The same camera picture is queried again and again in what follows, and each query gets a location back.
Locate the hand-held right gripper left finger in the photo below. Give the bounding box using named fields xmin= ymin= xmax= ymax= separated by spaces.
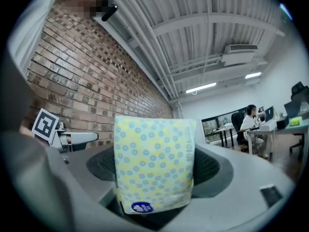
xmin=45 ymin=144 xmax=155 ymax=232

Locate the white office desk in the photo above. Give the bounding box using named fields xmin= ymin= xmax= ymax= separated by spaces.
xmin=248 ymin=118 xmax=309 ymax=163

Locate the white box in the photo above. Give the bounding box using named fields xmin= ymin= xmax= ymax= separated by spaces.
xmin=259 ymin=121 xmax=278 ymax=132

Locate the green box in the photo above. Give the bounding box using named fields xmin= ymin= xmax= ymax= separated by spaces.
xmin=289 ymin=116 xmax=304 ymax=127

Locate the white air conditioner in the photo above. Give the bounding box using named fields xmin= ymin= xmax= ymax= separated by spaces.
xmin=220 ymin=43 xmax=258 ymax=67

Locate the black box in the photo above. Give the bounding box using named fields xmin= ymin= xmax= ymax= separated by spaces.
xmin=276 ymin=116 xmax=290 ymax=130

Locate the window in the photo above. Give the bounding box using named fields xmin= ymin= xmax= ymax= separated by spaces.
xmin=201 ymin=109 xmax=243 ymax=144

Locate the tissue pack with blue logo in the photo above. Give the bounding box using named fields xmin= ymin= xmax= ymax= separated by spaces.
xmin=113 ymin=115 xmax=197 ymax=215

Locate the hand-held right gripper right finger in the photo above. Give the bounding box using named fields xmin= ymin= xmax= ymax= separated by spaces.
xmin=164 ymin=143 xmax=299 ymax=232

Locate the open laptop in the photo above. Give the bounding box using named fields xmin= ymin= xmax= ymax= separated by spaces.
xmin=264 ymin=105 xmax=275 ymax=122

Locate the black head-mounted camera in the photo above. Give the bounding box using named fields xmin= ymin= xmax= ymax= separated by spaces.
xmin=100 ymin=0 xmax=119 ymax=22

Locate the person's left forearm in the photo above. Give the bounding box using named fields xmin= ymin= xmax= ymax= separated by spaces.
xmin=18 ymin=125 xmax=37 ymax=140

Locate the black office chair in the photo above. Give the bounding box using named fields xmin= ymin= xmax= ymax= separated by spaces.
xmin=231 ymin=111 xmax=250 ymax=147
xmin=291 ymin=81 xmax=309 ymax=102

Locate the small table with dark legs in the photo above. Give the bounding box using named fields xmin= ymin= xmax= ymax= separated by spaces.
xmin=214 ymin=126 xmax=237 ymax=150

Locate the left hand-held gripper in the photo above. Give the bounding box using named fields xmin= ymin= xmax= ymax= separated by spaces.
xmin=31 ymin=107 xmax=99 ymax=153

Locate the ceiling light bar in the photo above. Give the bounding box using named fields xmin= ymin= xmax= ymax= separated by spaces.
xmin=185 ymin=82 xmax=217 ymax=94
xmin=244 ymin=72 xmax=262 ymax=80

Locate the dark monitor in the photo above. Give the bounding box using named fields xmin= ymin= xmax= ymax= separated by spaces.
xmin=283 ymin=100 xmax=306 ymax=119

